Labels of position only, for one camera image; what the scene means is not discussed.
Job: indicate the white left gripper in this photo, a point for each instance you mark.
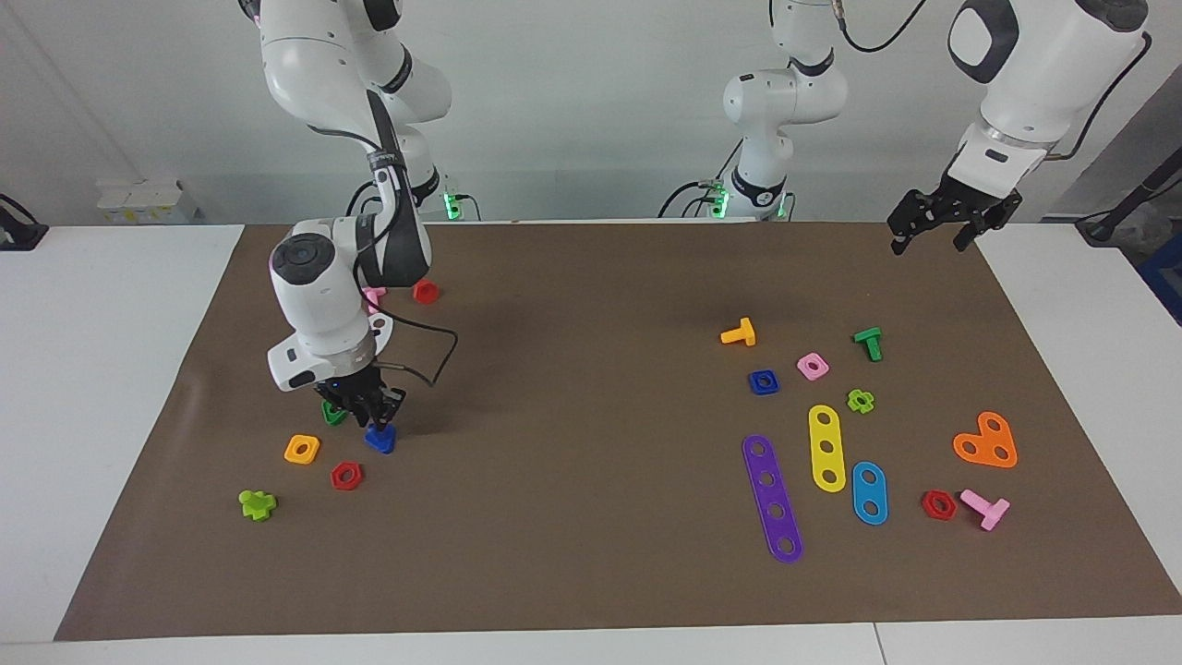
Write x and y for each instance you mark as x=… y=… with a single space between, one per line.
x=988 y=174

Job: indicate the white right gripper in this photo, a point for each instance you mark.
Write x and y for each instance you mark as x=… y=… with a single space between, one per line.
x=305 y=368

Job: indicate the blue plastic bolt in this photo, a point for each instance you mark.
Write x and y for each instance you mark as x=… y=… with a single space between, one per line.
x=379 y=440

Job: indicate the blue square plastic nut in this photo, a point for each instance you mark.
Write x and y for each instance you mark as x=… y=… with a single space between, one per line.
x=753 y=387

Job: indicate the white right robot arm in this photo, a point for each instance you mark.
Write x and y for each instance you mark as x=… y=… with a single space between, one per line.
x=314 y=296

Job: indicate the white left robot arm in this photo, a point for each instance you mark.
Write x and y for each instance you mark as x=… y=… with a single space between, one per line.
x=1034 y=65

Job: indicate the dark green triangle nut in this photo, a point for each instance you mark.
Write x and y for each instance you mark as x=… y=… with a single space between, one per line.
x=329 y=416

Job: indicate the red hexagonal plastic nut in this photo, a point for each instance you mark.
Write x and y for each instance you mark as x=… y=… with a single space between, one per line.
x=336 y=477
x=926 y=505

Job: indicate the orange square plastic nut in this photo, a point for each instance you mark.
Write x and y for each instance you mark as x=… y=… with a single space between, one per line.
x=290 y=454

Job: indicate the pink plastic bolt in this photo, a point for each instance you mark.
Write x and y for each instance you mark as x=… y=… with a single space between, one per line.
x=993 y=512
x=374 y=296

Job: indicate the red plastic bolt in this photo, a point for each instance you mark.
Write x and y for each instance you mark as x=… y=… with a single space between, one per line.
x=426 y=293

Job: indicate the dark green plastic bolt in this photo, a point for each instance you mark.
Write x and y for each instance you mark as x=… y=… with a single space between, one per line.
x=868 y=335

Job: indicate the light green flower nut left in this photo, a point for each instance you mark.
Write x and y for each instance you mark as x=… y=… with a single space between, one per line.
x=257 y=504

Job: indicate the black stand pole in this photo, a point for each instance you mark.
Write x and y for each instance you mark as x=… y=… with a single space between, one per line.
x=1131 y=199

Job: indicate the lime green cross nut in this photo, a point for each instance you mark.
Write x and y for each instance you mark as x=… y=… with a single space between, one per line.
x=869 y=403

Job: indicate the pink square plastic nut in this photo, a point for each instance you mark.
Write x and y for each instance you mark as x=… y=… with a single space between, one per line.
x=802 y=369

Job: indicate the blue plastic crate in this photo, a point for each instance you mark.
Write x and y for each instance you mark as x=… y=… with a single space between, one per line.
x=1165 y=277

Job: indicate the orange three-hole corner plate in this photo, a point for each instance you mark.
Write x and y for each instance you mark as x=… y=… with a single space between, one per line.
x=985 y=441

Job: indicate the orange plastic bolt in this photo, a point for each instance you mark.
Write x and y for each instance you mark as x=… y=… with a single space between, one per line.
x=744 y=332

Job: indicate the yellow three-hole strip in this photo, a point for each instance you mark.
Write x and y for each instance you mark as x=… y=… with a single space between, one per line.
x=825 y=434

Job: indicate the brown table mat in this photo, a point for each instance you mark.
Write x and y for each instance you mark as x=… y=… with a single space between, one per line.
x=591 y=517

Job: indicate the blue two-hole strip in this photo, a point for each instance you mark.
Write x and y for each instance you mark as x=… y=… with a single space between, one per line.
x=869 y=493

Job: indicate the white cardboard box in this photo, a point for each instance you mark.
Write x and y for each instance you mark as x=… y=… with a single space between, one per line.
x=148 y=203

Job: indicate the purple four-hole strip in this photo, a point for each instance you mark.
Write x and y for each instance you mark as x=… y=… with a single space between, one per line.
x=772 y=496

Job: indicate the black table clamp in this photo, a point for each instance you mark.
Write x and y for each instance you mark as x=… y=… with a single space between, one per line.
x=18 y=235

